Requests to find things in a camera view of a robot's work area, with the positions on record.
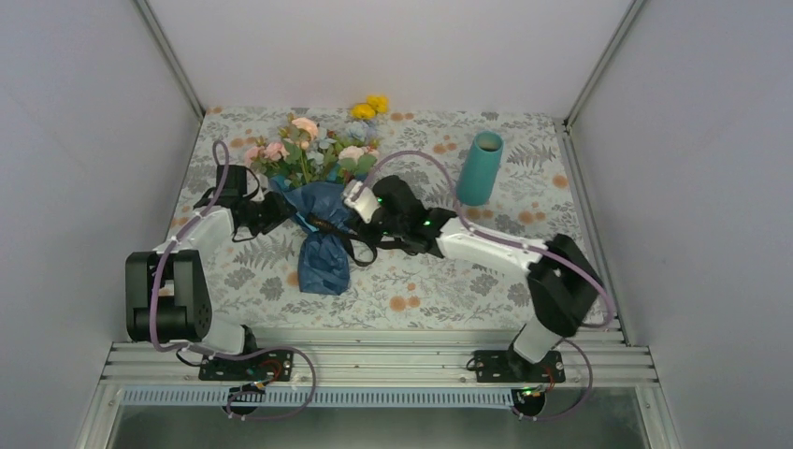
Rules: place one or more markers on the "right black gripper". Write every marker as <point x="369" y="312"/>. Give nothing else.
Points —
<point x="363" y="231"/>

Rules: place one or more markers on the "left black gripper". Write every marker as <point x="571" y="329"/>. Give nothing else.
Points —
<point x="278" y="215"/>

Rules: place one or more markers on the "black ribbon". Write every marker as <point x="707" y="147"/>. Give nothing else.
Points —
<point x="346" y="238"/>

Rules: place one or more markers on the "blue wrapping paper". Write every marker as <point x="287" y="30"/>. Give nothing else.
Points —
<point x="323" y="266"/>

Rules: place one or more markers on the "artificial flower bouquet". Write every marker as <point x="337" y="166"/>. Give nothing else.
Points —
<point x="306" y="151"/>

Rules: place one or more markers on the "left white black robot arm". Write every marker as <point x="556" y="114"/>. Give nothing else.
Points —
<point x="167" y="297"/>

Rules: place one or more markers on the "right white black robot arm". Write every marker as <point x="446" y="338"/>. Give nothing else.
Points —
<point x="562" y="284"/>

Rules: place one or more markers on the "teal cylindrical vase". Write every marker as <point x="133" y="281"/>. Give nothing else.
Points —
<point x="479" y="171"/>

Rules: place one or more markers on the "floral patterned table mat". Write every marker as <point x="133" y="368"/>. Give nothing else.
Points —
<point x="255" y="283"/>

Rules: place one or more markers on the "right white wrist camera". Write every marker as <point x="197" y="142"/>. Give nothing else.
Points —
<point x="359" y="198"/>

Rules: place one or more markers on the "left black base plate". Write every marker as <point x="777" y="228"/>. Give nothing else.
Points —
<point x="271" y="366"/>

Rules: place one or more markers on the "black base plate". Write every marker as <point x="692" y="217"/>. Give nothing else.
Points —
<point x="506" y="367"/>
<point x="271" y="366"/>

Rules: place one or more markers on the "aluminium rail frame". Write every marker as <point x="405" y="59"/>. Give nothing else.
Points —
<point x="413" y="358"/>

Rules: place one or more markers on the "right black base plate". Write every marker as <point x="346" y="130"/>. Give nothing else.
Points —
<point x="506" y="367"/>

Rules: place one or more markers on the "slotted grey cable duct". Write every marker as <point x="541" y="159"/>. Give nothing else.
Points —
<point x="335" y="397"/>

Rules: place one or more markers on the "left aluminium corner post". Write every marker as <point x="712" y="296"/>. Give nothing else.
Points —
<point x="157" y="32"/>

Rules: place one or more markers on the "aluminium corner post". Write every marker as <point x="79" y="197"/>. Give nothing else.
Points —
<point x="157" y="32"/>
<point x="620" y="33"/>

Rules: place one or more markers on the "right aluminium corner post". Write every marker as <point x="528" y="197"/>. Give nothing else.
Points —
<point x="620" y="33"/>

